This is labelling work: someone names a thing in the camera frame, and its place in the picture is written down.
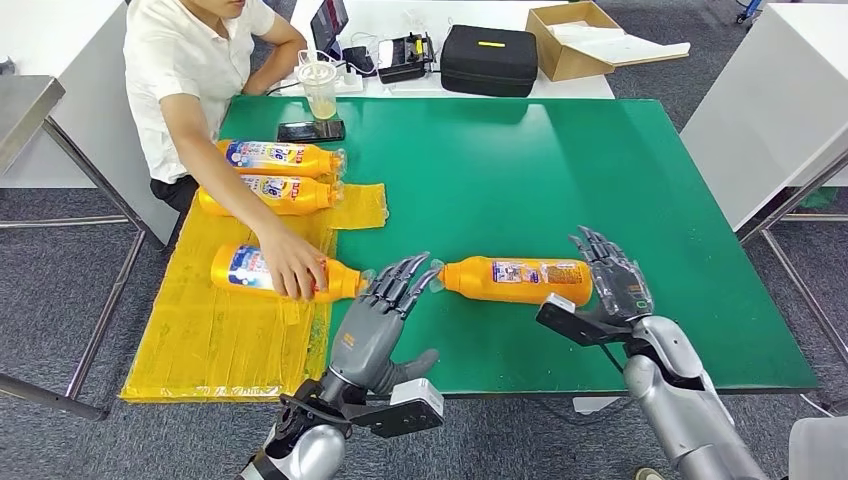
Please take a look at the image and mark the black power adapter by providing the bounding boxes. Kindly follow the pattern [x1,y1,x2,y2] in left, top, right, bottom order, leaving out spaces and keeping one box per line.
[341,45,378,77]

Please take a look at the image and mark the white floor cable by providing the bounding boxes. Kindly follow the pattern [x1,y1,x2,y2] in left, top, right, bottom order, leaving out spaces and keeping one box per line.
[800,393,848,419]

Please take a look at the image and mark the white paper sheet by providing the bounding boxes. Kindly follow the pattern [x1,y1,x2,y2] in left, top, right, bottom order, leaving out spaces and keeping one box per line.
[546,21,692,66]

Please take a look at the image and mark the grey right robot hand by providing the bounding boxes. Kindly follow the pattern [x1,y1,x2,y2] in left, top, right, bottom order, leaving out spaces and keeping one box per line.
[568,225,655,326]

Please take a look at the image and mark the brown cardboard box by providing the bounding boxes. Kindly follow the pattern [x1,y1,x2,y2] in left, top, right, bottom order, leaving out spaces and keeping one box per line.
[525,0,692,83]

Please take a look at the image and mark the dark tablet computer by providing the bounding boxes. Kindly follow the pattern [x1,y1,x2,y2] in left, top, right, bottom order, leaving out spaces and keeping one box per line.
[309,0,350,61]

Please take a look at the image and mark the white desk with metal legs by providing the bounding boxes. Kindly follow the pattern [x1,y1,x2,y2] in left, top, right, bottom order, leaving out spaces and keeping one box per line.
[678,1,848,409]

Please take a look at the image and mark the black smartphone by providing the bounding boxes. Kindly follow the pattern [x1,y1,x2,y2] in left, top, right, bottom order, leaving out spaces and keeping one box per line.
[276,119,347,144]

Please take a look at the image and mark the yellow taped cardboard mat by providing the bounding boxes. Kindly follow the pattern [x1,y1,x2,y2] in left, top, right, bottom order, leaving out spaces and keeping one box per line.
[119,178,390,405]

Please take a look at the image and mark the steel table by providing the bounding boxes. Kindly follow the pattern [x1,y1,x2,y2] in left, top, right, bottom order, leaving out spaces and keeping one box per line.
[0,59,146,422]

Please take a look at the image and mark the person's right hand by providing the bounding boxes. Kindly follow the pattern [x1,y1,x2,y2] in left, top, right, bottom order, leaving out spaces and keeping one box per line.
[256,225,330,303]

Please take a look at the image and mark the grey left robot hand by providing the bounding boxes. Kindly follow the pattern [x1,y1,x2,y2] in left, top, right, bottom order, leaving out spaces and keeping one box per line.
[327,251,444,397]

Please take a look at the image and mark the orange detergent bottle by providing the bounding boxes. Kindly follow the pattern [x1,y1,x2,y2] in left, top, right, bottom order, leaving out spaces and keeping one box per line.
[197,174,344,218]
[210,243,374,305]
[217,139,348,179]
[429,256,594,307]

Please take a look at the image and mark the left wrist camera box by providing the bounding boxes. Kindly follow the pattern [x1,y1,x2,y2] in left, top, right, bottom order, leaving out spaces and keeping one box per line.
[344,378,446,440]

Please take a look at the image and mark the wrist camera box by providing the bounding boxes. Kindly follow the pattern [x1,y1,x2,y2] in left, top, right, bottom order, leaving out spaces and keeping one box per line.
[344,378,446,440]
[535,294,631,348]

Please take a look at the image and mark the black carrying case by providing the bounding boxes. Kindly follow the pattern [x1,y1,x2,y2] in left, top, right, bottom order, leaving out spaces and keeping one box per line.
[439,25,539,99]

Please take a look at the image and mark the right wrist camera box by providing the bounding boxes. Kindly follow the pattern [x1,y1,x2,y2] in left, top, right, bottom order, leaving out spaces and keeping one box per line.
[535,294,631,348]

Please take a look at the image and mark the clear plastic drink cup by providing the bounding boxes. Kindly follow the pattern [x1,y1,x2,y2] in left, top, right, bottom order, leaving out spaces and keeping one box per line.
[296,51,339,121]

